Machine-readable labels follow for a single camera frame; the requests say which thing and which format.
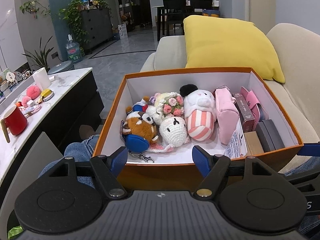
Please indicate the round grey stool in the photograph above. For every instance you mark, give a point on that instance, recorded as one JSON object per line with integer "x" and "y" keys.
{"x": 61, "y": 67}

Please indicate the long-leaf potted plant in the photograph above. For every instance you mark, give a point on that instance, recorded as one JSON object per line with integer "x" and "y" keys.
{"x": 40, "y": 55}

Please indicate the pink leather case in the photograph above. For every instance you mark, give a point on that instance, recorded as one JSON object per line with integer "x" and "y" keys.
{"x": 255, "y": 102}

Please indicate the black dining chair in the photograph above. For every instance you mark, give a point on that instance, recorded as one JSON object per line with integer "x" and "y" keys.
{"x": 173, "y": 7}
{"x": 201, "y": 5}

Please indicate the large water jug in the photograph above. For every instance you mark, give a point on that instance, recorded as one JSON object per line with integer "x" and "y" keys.
{"x": 73, "y": 51}

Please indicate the white dog plush striped bottom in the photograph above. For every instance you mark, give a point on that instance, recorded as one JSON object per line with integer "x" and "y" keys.
{"x": 201, "y": 115}

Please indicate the brown slipper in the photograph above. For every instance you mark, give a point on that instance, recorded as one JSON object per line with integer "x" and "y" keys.
{"x": 87, "y": 132}

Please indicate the pink fabric pouch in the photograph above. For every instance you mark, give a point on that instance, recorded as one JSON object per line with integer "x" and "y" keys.
{"x": 226, "y": 112}

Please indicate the person's left leg in jeans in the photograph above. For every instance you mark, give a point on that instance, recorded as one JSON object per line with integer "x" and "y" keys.
{"x": 77, "y": 150}

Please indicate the wall vine plant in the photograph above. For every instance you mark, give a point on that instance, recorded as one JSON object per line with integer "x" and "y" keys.
{"x": 32, "y": 7}

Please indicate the sailor duck plush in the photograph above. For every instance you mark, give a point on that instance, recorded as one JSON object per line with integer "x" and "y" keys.
{"x": 141, "y": 105}

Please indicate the white printed packet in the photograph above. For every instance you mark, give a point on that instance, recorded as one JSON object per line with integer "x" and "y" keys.
{"x": 236, "y": 142}

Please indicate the dark grey cabinet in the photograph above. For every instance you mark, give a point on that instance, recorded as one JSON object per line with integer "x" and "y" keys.
{"x": 97, "y": 27}

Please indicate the dining table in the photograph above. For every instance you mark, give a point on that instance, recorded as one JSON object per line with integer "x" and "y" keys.
{"x": 160, "y": 8}

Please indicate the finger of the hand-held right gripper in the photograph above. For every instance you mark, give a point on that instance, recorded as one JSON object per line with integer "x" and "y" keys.
{"x": 311, "y": 150}
{"x": 303, "y": 180}

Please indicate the white paper roll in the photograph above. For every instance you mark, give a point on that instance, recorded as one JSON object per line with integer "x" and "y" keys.
{"x": 42, "y": 78}

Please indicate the orange cardboard box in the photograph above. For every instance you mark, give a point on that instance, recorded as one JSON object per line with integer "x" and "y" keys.
{"x": 162, "y": 177}

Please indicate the person's right leg in jeans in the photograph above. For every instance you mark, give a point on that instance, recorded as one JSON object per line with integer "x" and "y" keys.
{"x": 305, "y": 163}

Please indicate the crochet doll with pink flowers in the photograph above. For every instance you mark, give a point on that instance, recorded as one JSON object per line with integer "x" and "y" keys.
{"x": 173, "y": 131}

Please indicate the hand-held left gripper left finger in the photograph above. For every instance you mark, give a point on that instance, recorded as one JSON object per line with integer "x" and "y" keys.
{"x": 118, "y": 158}

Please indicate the small pink pompom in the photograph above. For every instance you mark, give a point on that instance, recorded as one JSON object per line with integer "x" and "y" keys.
{"x": 25, "y": 101}

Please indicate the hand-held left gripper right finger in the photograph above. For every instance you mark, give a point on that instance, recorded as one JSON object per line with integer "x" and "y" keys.
{"x": 200, "y": 158}

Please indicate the person's leg in jeans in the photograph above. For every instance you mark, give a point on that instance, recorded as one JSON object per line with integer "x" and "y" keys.
{"x": 305, "y": 163}
{"x": 77, "y": 150}

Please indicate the grey case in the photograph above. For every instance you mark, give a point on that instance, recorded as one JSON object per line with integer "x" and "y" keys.
{"x": 271, "y": 137}

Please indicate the water bottle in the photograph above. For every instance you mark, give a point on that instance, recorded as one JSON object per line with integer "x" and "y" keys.
{"x": 85, "y": 1}

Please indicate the beige sofa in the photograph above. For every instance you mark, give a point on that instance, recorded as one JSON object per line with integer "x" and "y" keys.
{"x": 295, "y": 67}

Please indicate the brown kraft box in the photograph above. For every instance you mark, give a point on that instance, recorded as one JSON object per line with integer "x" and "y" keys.
{"x": 253, "y": 143}

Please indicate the dark purple photo card box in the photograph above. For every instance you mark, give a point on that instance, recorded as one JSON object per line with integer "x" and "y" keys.
{"x": 246, "y": 116}

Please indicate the white marble desktop table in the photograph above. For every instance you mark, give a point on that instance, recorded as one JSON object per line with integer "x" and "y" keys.
{"x": 62, "y": 87}

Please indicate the trailing ivy plant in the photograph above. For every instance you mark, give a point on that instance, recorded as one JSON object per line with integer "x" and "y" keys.
{"x": 73, "y": 17}

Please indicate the large pink pompom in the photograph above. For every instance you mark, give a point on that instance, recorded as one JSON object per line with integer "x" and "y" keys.
{"x": 33, "y": 92}

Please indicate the yellow pillow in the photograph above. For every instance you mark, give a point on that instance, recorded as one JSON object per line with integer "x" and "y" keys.
{"x": 230, "y": 45}

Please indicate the red panda plush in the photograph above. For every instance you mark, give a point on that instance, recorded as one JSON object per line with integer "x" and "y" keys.
{"x": 140, "y": 127}

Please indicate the red mug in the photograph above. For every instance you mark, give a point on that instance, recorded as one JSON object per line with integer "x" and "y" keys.
{"x": 16, "y": 121}

